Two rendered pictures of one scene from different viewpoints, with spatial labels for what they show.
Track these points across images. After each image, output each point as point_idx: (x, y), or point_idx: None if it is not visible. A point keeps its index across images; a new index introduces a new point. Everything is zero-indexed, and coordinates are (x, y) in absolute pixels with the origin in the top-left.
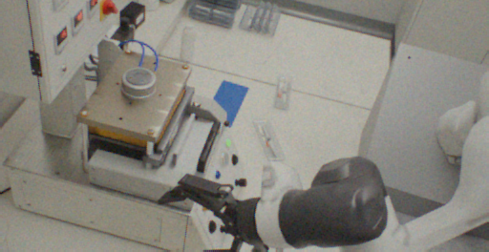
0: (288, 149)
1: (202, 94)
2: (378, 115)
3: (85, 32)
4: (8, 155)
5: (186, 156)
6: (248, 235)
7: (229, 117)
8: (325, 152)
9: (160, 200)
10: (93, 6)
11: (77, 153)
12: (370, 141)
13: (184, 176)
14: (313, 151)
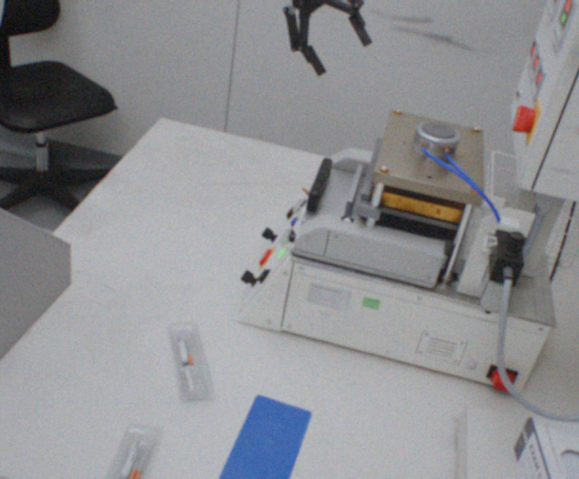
0: (150, 354)
1: (317, 474)
2: (25, 220)
3: (528, 105)
4: (571, 350)
5: (344, 189)
6: None
7: (258, 416)
8: (80, 350)
9: (370, 38)
10: (536, 81)
11: (472, 225)
12: (48, 232)
13: (359, 1)
14: (103, 351)
